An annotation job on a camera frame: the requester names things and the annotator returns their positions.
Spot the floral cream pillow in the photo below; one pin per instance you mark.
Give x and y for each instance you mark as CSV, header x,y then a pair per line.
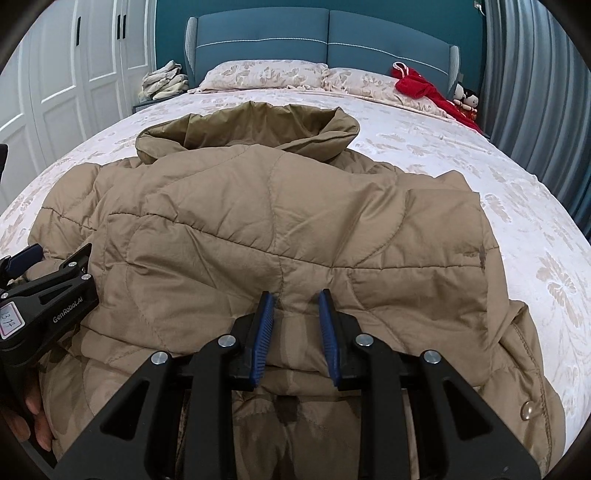
x,y
364,83
263,74

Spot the pile of cream cloths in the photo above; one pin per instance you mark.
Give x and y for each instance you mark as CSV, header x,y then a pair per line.
x,y
164,81

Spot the red garment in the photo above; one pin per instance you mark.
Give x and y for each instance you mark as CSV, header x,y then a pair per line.
x,y
418,85

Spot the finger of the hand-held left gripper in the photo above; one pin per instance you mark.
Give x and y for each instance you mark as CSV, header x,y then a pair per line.
x,y
64,277
25,256

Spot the tan quilted hooded jacket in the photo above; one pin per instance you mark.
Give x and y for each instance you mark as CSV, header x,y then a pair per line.
x,y
300,221

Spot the grey-blue curtain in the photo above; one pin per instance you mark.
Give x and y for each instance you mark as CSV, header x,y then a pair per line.
x,y
535,83

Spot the person's left hand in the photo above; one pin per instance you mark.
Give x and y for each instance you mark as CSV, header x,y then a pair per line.
x,y
39,415

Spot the floral cream bedspread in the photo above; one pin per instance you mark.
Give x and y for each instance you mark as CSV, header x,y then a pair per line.
x,y
521,221

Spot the blue upholstered bed headboard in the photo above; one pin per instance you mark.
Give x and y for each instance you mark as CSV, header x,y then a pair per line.
x,y
286,41

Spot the small figurine dolls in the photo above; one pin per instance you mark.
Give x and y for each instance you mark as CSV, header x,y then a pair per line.
x,y
465,99

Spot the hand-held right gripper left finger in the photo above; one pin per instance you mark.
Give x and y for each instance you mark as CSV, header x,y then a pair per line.
x,y
264,332

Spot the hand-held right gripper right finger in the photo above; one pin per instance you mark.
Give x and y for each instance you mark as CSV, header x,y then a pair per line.
x,y
328,332

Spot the white panelled wardrobe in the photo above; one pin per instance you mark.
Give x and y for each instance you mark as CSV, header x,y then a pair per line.
x,y
51,83

